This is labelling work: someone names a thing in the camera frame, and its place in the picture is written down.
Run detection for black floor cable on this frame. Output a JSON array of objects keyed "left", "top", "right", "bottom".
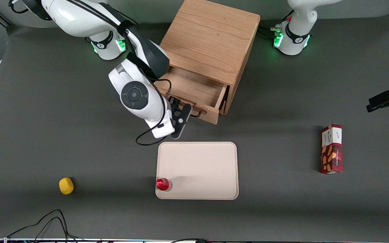
[
  {"left": 171, "top": 238, "right": 212, "bottom": 243},
  {"left": 5, "top": 209, "right": 90, "bottom": 243}
]

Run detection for yellow lemon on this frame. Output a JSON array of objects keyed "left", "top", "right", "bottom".
[{"left": 59, "top": 177, "right": 74, "bottom": 195}]

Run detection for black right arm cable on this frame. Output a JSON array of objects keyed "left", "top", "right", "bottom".
[{"left": 93, "top": 0, "right": 172, "bottom": 146}]

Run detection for red tartan shortbread box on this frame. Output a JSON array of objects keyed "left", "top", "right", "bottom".
[{"left": 319, "top": 124, "right": 343, "bottom": 174}]

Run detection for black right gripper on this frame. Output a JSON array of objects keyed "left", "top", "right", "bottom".
[{"left": 171, "top": 101, "right": 192, "bottom": 139}]

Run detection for wooden drawer with black handle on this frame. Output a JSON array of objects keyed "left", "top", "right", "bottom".
[{"left": 154, "top": 66, "right": 230, "bottom": 125}]

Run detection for small red capped bottle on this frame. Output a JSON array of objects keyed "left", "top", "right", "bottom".
[{"left": 156, "top": 178, "right": 173, "bottom": 192}]

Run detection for black left arm base cables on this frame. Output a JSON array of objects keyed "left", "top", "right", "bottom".
[{"left": 258, "top": 10, "right": 294, "bottom": 37}]

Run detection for beige plastic tray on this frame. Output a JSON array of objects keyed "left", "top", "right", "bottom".
[{"left": 155, "top": 142, "right": 239, "bottom": 200}]

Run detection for wooden drawer cabinet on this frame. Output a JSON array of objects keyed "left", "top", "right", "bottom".
[{"left": 160, "top": 0, "right": 261, "bottom": 115}]

